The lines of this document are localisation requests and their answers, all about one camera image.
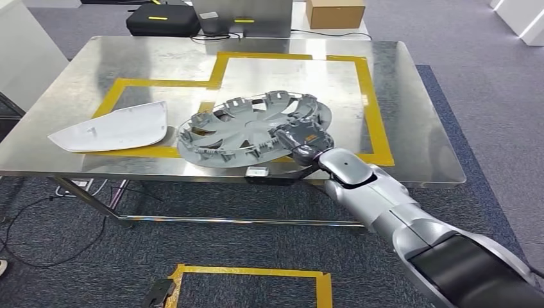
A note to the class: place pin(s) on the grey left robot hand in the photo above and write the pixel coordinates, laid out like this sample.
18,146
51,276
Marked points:
158,295

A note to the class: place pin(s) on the black carrying case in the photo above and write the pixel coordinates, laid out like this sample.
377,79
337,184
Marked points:
161,23

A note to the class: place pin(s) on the white table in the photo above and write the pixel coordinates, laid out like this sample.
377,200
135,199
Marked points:
299,29

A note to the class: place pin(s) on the stainless steel workbench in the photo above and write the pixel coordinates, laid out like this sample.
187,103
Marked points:
127,59

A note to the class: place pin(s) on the white partition panel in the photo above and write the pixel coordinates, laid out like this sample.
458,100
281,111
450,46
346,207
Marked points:
25,51

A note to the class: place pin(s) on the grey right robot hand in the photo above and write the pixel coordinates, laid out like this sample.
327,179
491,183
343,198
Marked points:
308,140

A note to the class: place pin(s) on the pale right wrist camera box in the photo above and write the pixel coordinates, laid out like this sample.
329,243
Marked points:
257,172

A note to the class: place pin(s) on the white plastic car part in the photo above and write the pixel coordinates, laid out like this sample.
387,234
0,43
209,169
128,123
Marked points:
114,127

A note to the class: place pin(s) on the white lit display plinth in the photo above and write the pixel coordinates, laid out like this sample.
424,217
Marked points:
522,21

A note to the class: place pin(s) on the grey metal box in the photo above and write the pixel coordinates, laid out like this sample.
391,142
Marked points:
255,12

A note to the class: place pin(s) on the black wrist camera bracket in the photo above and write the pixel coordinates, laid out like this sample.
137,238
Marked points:
276,180

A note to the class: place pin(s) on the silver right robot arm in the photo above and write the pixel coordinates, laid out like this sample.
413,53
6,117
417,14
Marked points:
382,200

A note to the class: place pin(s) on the brown cardboard box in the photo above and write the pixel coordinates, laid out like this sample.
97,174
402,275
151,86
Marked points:
335,15

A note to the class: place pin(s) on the grey plastic wheel hubcap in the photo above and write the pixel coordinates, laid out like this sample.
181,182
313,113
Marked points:
238,127

